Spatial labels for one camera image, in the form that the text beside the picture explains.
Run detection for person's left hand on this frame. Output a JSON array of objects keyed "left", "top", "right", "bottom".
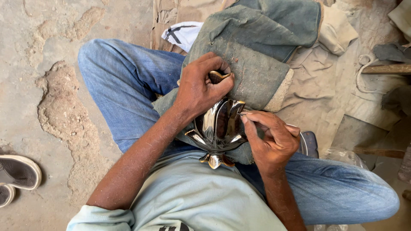
[{"left": 173, "top": 51, "right": 235, "bottom": 120}]

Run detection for person's right hand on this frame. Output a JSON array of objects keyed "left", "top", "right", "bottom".
[{"left": 240, "top": 111, "right": 301, "bottom": 176}]

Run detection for polished brass lotus-shaped piece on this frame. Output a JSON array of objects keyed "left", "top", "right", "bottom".
[{"left": 184, "top": 71, "right": 248, "bottom": 169}]

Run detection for thin metal engraving tool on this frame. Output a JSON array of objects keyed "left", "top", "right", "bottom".
[{"left": 237, "top": 112, "right": 267, "bottom": 129}]

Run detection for blue rubber slipper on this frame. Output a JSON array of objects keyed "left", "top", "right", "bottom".
[{"left": 297, "top": 130, "right": 320, "bottom": 159}]

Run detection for white cloth with black stripes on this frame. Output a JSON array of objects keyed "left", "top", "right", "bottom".
[{"left": 161, "top": 21, "right": 205, "bottom": 53}]

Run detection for grey-green dusty cloth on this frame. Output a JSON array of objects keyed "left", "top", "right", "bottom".
[{"left": 152, "top": 0, "right": 324, "bottom": 165}]

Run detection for person's blue jeans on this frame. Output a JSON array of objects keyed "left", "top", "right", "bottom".
[{"left": 78, "top": 38, "right": 401, "bottom": 226}]

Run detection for clear plastic bag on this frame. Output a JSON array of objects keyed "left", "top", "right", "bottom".
[{"left": 320, "top": 147, "right": 370, "bottom": 171}]

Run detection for beige canvas sheet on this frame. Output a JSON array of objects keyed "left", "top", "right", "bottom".
[{"left": 150, "top": 0, "right": 411, "bottom": 154}]

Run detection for person's pale blue shirt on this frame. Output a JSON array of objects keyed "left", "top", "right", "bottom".
[{"left": 66, "top": 150, "right": 288, "bottom": 231}]

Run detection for wooden stick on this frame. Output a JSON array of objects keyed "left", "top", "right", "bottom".
[
  {"left": 353, "top": 147, "right": 406, "bottom": 159},
  {"left": 361, "top": 63, "right": 411, "bottom": 75}
]

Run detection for dark grey rag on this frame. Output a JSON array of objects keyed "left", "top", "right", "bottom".
[{"left": 372, "top": 41, "right": 411, "bottom": 64}]

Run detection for grey slip-on shoe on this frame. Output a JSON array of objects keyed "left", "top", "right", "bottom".
[
  {"left": 0, "top": 155, "right": 42, "bottom": 191},
  {"left": 0, "top": 184, "right": 16, "bottom": 208}
]

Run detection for off-white rope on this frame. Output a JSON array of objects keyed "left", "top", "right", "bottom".
[{"left": 354, "top": 53, "right": 386, "bottom": 94}]

